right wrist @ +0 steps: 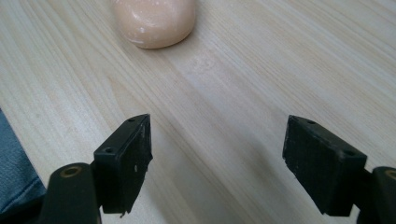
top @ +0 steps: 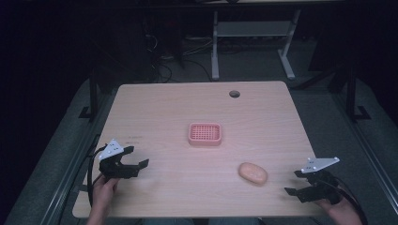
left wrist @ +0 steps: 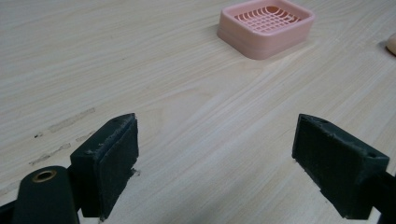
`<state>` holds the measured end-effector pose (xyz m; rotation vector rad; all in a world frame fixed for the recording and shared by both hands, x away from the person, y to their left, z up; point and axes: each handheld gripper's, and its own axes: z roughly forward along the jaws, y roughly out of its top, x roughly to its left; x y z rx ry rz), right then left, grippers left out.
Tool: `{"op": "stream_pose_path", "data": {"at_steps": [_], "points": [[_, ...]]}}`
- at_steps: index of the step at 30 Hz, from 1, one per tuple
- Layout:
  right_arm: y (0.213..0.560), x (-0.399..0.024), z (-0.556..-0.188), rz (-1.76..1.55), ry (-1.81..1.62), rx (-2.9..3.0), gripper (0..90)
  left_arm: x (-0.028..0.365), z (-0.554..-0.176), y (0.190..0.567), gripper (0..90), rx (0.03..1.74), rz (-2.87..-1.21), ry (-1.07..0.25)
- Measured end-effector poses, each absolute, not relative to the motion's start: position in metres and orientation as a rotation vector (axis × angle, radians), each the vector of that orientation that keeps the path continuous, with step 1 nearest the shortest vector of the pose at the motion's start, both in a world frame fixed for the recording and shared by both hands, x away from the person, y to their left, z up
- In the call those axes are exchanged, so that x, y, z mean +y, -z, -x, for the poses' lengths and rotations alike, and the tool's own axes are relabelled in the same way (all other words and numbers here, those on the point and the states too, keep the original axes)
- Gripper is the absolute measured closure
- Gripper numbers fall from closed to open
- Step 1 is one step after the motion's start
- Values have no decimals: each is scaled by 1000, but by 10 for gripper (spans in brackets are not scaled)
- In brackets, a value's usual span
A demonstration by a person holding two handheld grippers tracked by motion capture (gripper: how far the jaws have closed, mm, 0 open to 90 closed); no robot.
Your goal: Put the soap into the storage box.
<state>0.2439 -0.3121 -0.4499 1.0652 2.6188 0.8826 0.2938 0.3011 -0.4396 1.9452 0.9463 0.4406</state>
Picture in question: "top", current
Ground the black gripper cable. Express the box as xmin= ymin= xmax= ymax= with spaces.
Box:
xmin=86 ymin=143 xmax=109 ymax=208
xmin=331 ymin=175 xmax=370 ymax=225

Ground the tangle of floor cables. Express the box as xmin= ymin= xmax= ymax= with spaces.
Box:
xmin=144 ymin=32 xmax=215 ymax=83

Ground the grey metal floor rail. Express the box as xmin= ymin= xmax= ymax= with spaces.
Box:
xmin=330 ymin=90 xmax=398 ymax=207
xmin=38 ymin=90 xmax=109 ymax=225

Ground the person's left hand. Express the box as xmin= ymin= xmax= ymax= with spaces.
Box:
xmin=92 ymin=175 xmax=120 ymax=211

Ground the white metal desk frame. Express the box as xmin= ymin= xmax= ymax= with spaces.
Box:
xmin=210 ymin=8 xmax=302 ymax=81

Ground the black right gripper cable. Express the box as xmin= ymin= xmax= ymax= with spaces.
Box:
xmin=331 ymin=175 xmax=370 ymax=225

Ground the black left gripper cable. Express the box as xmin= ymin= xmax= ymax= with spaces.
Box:
xmin=86 ymin=143 xmax=109 ymax=208

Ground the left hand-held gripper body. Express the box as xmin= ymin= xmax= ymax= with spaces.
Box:
xmin=98 ymin=138 xmax=141 ymax=180

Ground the person's right hand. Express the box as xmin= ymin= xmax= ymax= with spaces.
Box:
xmin=314 ymin=196 xmax=356 ymax=221

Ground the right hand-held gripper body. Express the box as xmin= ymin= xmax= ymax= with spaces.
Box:
xmin=294 ymin=157 xmax=343 ymax=206

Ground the black metal stand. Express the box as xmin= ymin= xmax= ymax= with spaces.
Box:
xmin=78 ymin=67 xmax=101 ymax=122
xmin=343 ymin=60 xmax=372 ymax=124

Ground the pink soap dish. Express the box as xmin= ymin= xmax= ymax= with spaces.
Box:
xmin=188 ymin=122 xmax=222 ymax=147

